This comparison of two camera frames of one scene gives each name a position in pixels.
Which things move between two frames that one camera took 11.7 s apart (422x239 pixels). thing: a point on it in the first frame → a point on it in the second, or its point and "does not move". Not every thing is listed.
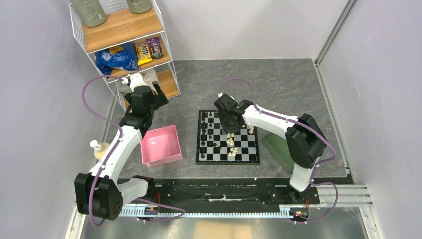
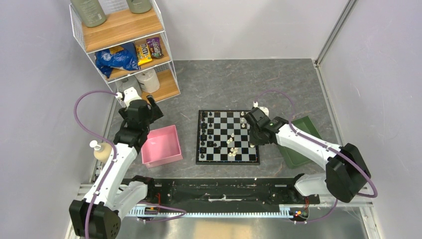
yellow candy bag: [143, 54] does not move
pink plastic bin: [160, 146] does not move
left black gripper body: [159, 99] → [154, 113]
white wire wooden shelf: [127, 43] does not move
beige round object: [99, 149] does not move
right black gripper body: [227, 126] → [255, 138]
